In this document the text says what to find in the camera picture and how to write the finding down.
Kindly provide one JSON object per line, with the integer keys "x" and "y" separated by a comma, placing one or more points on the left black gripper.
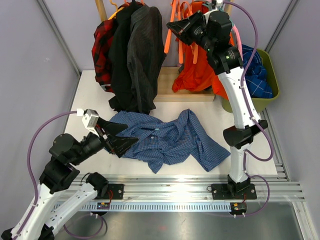
{"x": 120, "y": 145}

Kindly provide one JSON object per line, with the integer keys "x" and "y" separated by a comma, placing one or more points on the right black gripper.
{"x": 182, "y": 29}

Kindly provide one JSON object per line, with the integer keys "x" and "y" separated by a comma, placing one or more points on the orange hanger of blue shirt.
{"x": 169, "y": 33}

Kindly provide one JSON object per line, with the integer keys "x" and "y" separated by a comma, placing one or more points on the dark grey striped shirt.
{"x": 145, "y": 56}

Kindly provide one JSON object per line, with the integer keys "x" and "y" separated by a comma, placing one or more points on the blue checked shirt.
{"x": 171, "y": 142}

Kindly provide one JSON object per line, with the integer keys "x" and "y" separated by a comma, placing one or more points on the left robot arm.
{"x": 41, "y": 221}

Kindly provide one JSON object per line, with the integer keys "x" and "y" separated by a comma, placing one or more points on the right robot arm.
{"x": 211, "y": 31}

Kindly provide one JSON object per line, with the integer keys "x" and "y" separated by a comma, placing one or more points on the empty orange hanger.
{"x": 194, "y": 47}
{"x": 179, "y": 16}

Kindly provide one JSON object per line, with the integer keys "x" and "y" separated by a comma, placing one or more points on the orange t-shirt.
{"x": 200, "y": 76}

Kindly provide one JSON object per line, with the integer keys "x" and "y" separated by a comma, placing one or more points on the pink hanger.
{"x": 236, "y": 36}

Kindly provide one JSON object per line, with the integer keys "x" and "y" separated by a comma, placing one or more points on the yellow hanger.
{"x": 117, "y": 9}

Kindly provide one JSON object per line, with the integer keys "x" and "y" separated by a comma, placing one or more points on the red black plaid shirt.
{"x": 103, "y": 37}

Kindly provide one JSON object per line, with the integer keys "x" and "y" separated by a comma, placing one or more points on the wooden clothes rack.
{"x": 169, "y": 74}

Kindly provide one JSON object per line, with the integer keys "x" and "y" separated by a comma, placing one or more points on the blue plaid cloth in basket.
{"x": 256, "y": 79}

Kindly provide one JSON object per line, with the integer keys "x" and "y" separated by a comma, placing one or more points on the green laundry basket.
{"x": 261, "y": 103}

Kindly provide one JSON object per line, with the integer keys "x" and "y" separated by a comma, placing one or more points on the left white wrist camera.
{"x": 89, "y": 119}

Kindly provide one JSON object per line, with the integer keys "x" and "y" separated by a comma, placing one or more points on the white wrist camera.
{"x": 89, "y": 119}
{"x": 215, "y": 5}

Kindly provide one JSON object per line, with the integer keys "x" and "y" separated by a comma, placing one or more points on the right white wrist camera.
{"x": 215, "y": 5}

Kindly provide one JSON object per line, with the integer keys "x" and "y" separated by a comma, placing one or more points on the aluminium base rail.
{"x": 189, "y": 193}

